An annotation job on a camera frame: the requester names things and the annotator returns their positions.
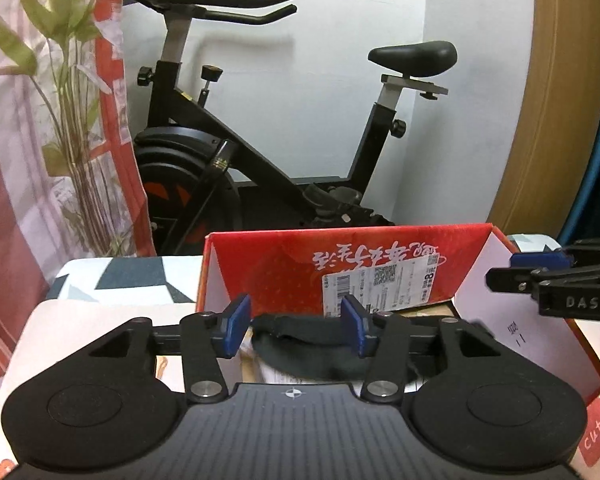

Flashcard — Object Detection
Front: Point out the black exercise bike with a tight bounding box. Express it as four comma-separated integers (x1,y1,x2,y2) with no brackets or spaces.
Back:
130,0,457,255

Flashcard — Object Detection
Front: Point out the black eye mask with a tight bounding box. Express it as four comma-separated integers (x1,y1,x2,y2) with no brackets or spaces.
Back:
251,314,370,382

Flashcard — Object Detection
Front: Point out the patterned white table cloth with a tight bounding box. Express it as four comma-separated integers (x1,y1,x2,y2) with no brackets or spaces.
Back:
0,231,600,480

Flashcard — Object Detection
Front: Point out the brown wooden door frame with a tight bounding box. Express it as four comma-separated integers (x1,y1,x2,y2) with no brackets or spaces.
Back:
488,0,600,237

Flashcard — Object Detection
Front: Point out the pink printed backdrop curtain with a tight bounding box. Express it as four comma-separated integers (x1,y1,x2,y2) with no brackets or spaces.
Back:
0,0,154,377

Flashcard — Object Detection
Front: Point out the red strawberry cardboard box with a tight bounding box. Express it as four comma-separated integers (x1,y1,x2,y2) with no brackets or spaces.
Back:
198,223,600,401

